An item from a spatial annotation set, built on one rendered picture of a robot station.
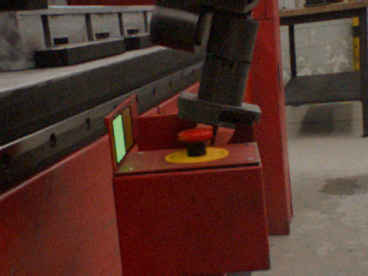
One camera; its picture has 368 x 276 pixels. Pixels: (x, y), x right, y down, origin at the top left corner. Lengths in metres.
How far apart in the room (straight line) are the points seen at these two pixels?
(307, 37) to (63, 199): 7.17
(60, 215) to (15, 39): 0.33
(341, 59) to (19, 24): 7.02
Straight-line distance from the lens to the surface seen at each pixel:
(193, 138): 0.73
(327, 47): 7.96
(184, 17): 0.82
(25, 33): 1.10
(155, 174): 0.71
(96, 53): 1.21
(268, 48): 2.71
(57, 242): 0.86
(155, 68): 1.32
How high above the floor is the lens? 0.93
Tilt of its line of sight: 10 degrees down
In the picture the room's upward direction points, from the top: 6 degrees counter-clockwise
